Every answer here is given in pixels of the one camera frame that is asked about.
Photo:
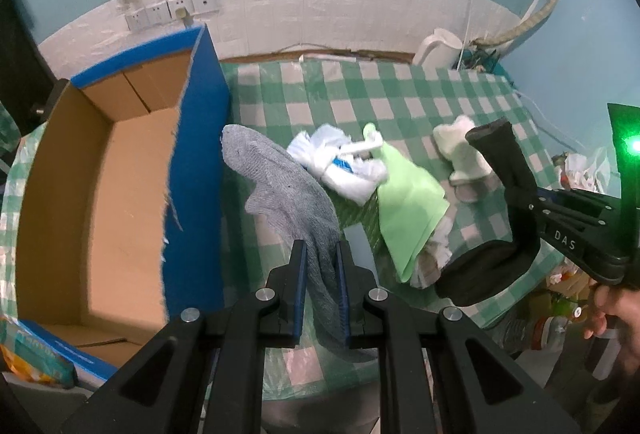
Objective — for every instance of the wall socket strip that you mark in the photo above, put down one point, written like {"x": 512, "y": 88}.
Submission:
{"x": 167, "y": 11}

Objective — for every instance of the grey knitted sock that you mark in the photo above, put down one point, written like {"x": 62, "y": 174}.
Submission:
{"x": 265, "y": 180}

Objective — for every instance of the green checkered tablecloth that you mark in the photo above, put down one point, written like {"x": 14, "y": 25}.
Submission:
{"x": 279, "y": 99}

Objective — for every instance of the white terry towel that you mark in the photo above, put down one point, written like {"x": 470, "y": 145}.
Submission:
{"x": 468, "y": 165}

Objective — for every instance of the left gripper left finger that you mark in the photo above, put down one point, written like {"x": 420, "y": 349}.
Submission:
{"x": 284, "y": 320}

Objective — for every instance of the light green cloth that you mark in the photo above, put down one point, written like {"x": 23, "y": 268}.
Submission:
{"x": 411, "y": 204}

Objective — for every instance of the snack package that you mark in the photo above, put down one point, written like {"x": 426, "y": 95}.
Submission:
{"x": 31, "y": 359}

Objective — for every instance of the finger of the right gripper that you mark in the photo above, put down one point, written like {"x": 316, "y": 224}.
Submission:
{"x": 522, "y": 219}

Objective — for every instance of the white blue plastic bag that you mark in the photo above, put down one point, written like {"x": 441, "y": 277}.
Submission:
{"x": 341, "y": 164}

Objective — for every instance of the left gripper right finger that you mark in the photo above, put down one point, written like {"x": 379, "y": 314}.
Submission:
{"x": 361, "y": 329}

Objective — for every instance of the teal basket with cables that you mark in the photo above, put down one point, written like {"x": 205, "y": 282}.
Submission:
{"x": 482, "y": 60}

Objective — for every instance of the white electric kettle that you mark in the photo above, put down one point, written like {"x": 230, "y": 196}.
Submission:
{"x": 439, "y": 50}

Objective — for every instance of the black sock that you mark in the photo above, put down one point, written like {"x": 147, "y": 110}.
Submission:
{"x": 491, "y": 263}

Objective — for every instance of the clear plastic bag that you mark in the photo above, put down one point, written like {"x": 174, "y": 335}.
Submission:
{"x": 434, "y": 256}

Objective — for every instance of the blue cardboard box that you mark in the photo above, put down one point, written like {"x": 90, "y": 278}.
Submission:
{"x": 120, "y": 225}

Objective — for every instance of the person's right hand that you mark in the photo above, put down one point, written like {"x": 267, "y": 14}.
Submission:
{"x": 623, "y": 304}

